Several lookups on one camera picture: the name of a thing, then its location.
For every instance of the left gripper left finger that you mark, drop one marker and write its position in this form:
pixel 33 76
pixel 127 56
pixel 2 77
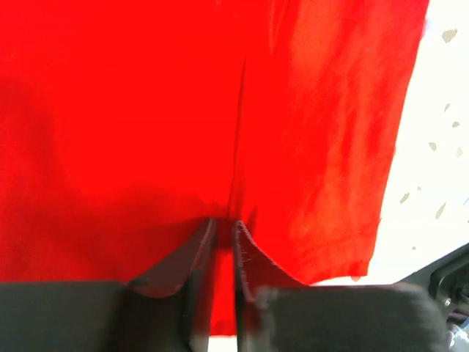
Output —
pixel 166 308

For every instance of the red t-shirt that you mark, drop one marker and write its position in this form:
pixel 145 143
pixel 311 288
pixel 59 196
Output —
pixel 126 124

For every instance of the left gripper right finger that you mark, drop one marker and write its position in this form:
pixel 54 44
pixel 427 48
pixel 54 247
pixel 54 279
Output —
pixel 275 312

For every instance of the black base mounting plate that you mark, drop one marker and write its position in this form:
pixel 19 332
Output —
pixel 446 280

